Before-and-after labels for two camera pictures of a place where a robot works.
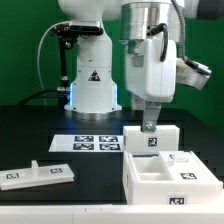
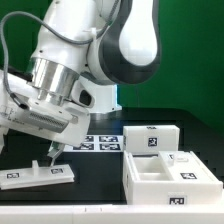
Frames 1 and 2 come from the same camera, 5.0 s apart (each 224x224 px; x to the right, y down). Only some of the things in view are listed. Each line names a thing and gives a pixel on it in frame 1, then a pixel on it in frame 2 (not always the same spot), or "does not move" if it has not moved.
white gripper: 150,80 to 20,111
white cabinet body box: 168,177 does not move
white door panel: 185,166 does not move
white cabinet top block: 164,139 does not move
